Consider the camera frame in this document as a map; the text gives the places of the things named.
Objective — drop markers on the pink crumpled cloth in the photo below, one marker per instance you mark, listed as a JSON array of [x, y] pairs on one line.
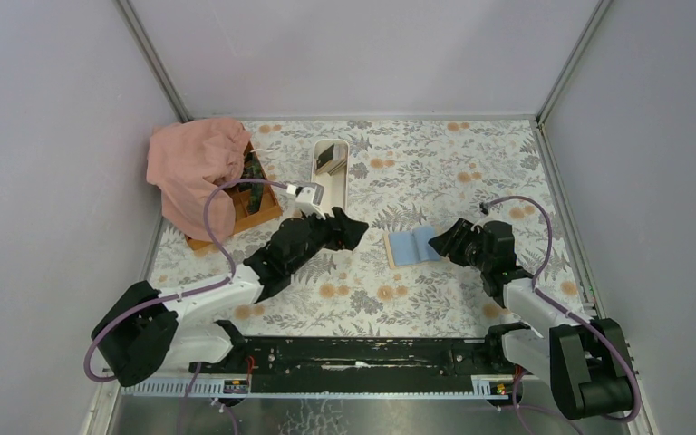
[[187, 161]]

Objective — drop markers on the long white plastic tray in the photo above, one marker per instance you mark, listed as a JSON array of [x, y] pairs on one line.
[[335, 185]]

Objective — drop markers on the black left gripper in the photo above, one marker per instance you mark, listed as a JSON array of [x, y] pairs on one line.
[[345, 233]]

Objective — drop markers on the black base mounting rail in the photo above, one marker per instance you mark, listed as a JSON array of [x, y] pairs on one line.
[[351, 356]]

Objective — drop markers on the slotted aluminium cable duct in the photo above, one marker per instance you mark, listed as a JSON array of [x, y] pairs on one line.
[[331, 386]]

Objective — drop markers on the orange wooden organizer tray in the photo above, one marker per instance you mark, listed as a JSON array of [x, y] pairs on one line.
[[253, 203]]

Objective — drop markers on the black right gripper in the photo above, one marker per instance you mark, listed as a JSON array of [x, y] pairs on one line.
[[446, 243]]

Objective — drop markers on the floral patterned table mat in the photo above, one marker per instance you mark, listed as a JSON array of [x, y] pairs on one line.
[[401, 175]]

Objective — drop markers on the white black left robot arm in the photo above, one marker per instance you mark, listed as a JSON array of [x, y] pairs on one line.
[[148, 328]]

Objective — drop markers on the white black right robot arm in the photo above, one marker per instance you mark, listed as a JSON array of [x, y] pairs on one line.
[[583, 359]]

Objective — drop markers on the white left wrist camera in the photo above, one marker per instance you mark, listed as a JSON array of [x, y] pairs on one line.
[[308, 198]]

